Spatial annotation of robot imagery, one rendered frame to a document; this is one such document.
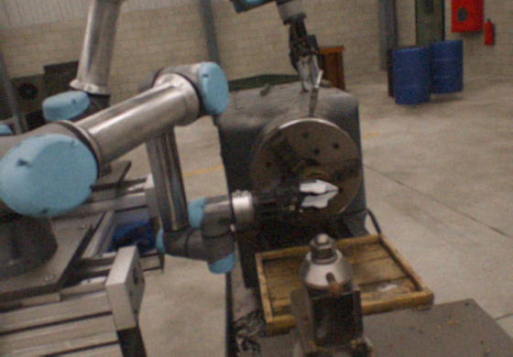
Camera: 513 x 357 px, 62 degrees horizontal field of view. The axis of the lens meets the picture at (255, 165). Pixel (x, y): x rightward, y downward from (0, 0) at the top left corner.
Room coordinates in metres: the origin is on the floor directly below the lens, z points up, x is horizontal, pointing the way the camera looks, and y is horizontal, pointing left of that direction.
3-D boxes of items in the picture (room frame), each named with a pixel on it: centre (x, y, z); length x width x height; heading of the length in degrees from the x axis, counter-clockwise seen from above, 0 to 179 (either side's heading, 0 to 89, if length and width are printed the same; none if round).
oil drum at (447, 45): (7.75, -3.64, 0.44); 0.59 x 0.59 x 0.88
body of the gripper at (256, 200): (0.96, -0.04, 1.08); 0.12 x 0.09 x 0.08; 91
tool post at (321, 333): (0.57, -0.08, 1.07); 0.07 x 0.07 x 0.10; 2
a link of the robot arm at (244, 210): (0.97, 0.04, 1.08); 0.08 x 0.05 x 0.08; 1
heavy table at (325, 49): (10.11, -1.88, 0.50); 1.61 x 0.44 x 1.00; 13
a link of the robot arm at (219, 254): (0.98, 0.13, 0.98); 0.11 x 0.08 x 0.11; 59
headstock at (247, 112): (1.59, -0.10, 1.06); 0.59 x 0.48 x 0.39; 2
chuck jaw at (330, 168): (1.12, -0.23, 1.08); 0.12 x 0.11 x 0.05; 92
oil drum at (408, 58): (7.26, -2.83, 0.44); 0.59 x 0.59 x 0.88
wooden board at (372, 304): (0.91, -0.15, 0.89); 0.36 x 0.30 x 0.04; 92
